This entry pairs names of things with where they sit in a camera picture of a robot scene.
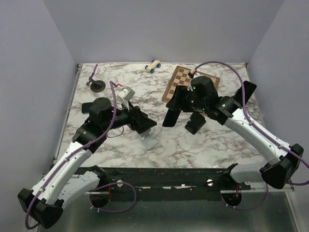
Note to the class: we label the purple smartphone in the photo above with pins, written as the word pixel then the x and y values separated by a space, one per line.
pixel 90 79

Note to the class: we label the toy car blue wheels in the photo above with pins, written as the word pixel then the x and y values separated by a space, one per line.
pixel 151 67

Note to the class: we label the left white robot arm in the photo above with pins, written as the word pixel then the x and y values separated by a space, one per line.
pixel 46 201

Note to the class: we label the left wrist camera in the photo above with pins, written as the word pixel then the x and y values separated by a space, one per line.
pixel 125 93

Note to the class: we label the round base phone stand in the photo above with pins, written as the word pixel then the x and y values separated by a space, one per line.
pixel 97 86

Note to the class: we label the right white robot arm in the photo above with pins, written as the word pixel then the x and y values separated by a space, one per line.
pixel 282 159

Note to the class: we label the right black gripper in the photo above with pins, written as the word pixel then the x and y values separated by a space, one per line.
pixel 180 92

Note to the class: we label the black mounting rail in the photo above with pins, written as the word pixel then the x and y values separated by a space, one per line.
pixel 160 184

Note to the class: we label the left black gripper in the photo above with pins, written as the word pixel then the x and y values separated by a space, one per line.
pixel 142 122

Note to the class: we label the silver phone stand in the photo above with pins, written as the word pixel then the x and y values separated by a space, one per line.
pixel 148 139

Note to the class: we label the wooden chessboard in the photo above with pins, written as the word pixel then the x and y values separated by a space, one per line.
pixel 181 77

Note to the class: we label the blue smartphone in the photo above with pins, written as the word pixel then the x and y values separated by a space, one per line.
pixel 86 107

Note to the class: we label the black phone stand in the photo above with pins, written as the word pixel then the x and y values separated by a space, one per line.
pixel 195 123

